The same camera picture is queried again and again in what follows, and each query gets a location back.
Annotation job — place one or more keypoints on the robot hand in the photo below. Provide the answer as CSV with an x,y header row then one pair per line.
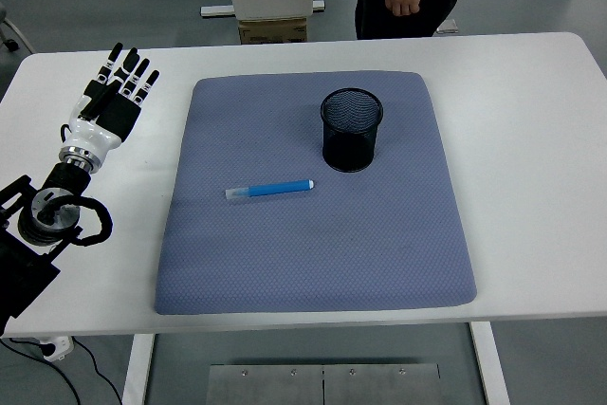
x,y
90,132

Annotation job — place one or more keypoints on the blue marker with clear cap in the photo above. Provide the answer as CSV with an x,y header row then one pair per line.
x,y
275,188

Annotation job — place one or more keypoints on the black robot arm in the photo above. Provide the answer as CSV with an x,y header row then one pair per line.
x,y
23,272

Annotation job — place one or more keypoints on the black mesh pen holder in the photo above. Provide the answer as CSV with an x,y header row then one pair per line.
x,y
351,149

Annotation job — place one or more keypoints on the small grey floor plate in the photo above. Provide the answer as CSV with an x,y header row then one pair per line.
x,y
450,25

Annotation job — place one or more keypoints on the white chair base with caster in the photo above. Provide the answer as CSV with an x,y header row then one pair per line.
x,y
12,46

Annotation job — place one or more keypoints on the brown cardboard box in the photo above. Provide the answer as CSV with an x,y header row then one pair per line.
x,y
272,30

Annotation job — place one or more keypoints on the white stand base bar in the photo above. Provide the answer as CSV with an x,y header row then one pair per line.
x,y
215,10

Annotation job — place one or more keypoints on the white power strip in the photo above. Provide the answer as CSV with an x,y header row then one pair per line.
x,y
59,345

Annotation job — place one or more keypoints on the white table leg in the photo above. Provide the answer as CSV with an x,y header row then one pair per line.
x,y
137,372
488,367

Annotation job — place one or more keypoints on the blue-grey quilted mat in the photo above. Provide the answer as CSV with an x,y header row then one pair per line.
x,y
308,258

